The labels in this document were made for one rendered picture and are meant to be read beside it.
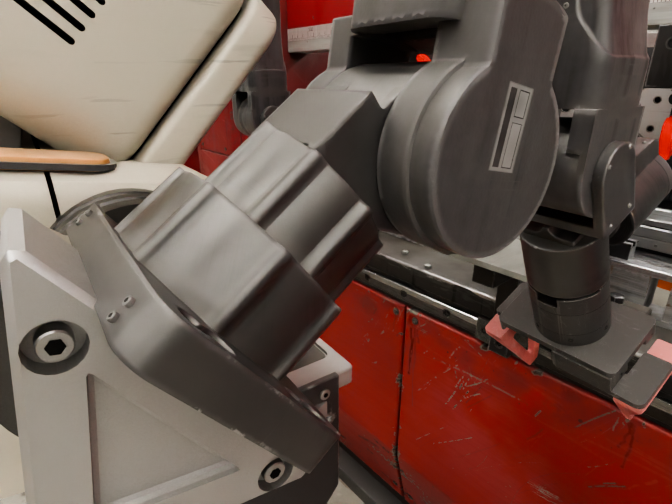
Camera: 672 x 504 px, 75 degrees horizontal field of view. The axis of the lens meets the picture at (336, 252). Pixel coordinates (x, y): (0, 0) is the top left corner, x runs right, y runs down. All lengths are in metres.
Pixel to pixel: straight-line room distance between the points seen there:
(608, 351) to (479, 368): 0.60
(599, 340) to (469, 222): 0.25
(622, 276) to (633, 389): 0.52
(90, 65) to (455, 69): 0.18
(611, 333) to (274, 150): 0.32
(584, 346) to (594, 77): 0.21
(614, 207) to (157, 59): 0.27
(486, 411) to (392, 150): 0.90
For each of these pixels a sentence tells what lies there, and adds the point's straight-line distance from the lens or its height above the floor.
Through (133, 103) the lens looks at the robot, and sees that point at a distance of 0.27.
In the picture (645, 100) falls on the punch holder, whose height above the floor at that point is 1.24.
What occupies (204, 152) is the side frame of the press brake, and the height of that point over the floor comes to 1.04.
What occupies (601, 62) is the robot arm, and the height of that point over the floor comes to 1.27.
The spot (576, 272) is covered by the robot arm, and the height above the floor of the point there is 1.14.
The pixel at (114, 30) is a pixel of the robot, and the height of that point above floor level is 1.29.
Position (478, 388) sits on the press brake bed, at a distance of 1.01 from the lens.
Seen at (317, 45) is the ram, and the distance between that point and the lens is 1.33.
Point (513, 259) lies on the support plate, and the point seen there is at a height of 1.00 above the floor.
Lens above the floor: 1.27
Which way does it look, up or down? 22 degrees down
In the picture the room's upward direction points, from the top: straight up
